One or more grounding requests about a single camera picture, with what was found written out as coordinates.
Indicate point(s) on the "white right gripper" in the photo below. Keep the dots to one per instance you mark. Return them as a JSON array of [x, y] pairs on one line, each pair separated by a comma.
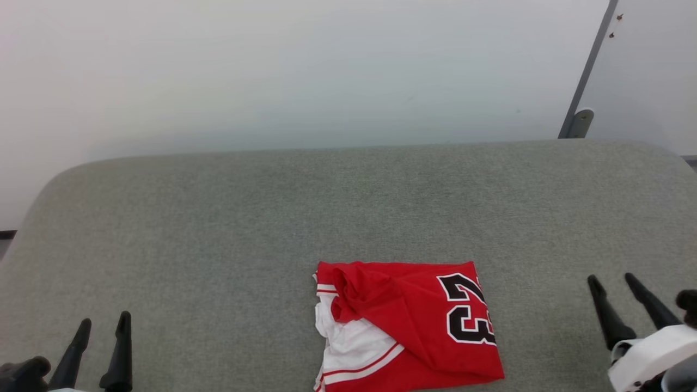
[[659, 359]]

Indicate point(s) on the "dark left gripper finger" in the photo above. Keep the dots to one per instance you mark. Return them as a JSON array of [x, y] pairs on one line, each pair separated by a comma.
[[72, 359], [118, 359]]

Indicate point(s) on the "red white basketball jersey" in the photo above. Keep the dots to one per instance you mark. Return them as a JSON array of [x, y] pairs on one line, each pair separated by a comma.
[[414, 316]]

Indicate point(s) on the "grey fabric sofa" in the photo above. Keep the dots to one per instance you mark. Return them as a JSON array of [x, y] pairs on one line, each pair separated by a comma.
[[272, 228]]

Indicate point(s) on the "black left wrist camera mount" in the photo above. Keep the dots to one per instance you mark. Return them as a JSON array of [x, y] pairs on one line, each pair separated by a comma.
[[24, 375]]

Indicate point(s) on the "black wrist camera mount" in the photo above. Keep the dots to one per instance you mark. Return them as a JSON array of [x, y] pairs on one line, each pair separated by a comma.
[[688, 306], [24, 375]]

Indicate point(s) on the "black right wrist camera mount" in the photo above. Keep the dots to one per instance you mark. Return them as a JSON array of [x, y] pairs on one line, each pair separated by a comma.
[[688, 306]]

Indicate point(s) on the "grey metal wall bracket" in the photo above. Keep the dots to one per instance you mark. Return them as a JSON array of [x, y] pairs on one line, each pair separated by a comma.
[[588, 65]]

